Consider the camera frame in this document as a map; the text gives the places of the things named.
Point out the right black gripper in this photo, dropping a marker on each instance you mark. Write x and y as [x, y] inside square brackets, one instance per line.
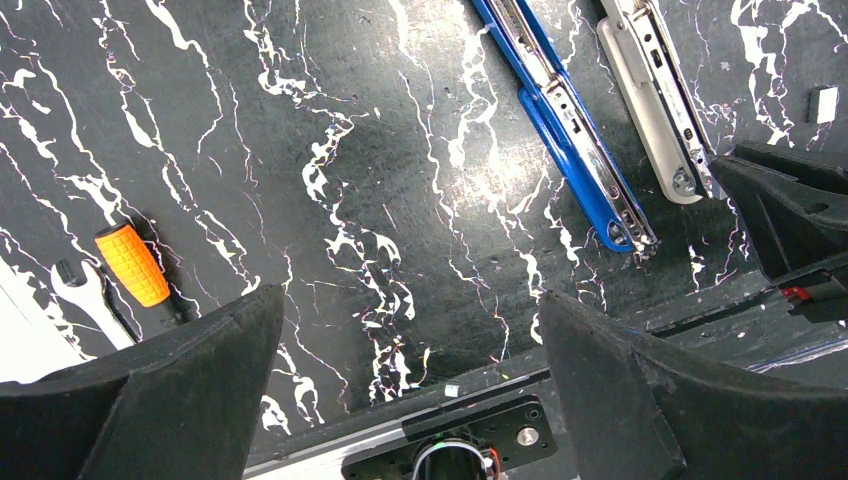
[793, 204]

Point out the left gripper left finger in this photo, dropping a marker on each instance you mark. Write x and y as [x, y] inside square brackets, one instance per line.
[181, 405]

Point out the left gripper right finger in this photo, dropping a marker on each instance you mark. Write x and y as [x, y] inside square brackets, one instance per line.
[638, 407]

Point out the silver open-end wrench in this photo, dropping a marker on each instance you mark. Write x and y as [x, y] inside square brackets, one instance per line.
[89, 294]

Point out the black marbled mat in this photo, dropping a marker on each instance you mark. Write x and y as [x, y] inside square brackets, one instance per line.
[370, 157]

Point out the orange handled tool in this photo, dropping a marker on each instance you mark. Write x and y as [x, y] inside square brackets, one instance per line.
[133, 264]

